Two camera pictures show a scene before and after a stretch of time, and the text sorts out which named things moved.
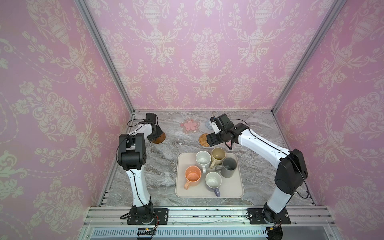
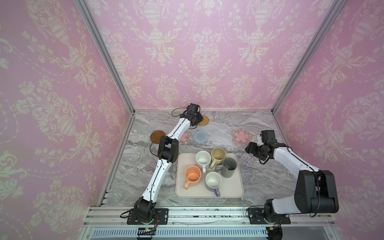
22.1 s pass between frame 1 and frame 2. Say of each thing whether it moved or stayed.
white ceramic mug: stayed
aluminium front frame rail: stayed
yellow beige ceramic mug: stayed
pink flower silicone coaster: moved
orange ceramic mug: stayed
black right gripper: moved
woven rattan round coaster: moved
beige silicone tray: stayed
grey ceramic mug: stayed
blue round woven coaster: moved
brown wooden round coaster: stayed
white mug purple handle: stayed
